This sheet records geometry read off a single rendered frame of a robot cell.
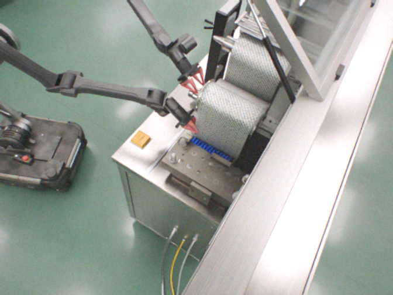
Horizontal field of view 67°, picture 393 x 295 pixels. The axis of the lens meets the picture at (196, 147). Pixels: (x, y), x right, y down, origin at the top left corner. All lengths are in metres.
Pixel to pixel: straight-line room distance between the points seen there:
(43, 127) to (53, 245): 0.87
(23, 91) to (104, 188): 1.28
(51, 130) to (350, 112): 2.05
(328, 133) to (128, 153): 0.91
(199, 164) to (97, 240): 1.20
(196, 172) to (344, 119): 0.61
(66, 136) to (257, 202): 2.01
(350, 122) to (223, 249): 0.72
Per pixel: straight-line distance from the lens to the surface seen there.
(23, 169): 2.38
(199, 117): 1.27
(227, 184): 1.29
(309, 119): 0.74
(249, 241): 0.55
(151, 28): 1.32
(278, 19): 0.71
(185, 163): 1.31
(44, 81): 1.41
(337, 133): 1.06
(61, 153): 2.36
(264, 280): 0.77
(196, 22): 3.85
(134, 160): 1.47
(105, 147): 2.60
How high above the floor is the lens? 2.17
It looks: 57 degrees down
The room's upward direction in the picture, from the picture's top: 11 degrees clockwise
